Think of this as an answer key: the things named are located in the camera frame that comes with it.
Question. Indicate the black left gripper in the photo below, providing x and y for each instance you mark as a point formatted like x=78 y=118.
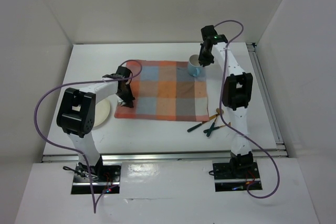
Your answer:
x=128 y=102

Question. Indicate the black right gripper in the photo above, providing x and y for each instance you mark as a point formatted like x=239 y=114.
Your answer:
x=202 y=60

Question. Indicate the light blue mug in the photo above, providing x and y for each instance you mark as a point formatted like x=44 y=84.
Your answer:
x=193 y=67

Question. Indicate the cream round plate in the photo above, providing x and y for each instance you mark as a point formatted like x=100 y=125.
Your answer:
x=102 y=111

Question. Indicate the checkered orange blue cloth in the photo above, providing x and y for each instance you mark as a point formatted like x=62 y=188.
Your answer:
x=164 y=90

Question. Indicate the gold spoon green handle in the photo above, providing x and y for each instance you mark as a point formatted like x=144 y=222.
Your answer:
x=218 y=111

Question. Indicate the gold fork green handle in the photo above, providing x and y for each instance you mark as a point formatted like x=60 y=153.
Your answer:
x=210 y=130

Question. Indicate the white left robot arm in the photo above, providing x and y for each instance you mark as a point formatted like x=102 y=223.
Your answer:
x=76 y=115

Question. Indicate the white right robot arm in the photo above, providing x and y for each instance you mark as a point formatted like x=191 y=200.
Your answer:
x=235 y=97

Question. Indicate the aluminium side rail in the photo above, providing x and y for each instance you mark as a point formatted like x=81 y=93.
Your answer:
x=251 y=48

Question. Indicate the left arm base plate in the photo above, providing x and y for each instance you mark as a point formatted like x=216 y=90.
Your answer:
x=108 y=181

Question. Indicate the aluminium table edge rail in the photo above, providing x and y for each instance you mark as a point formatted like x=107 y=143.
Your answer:
x=143 y=157

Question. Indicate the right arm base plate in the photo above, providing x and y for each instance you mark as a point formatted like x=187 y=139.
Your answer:
x=226 y=179

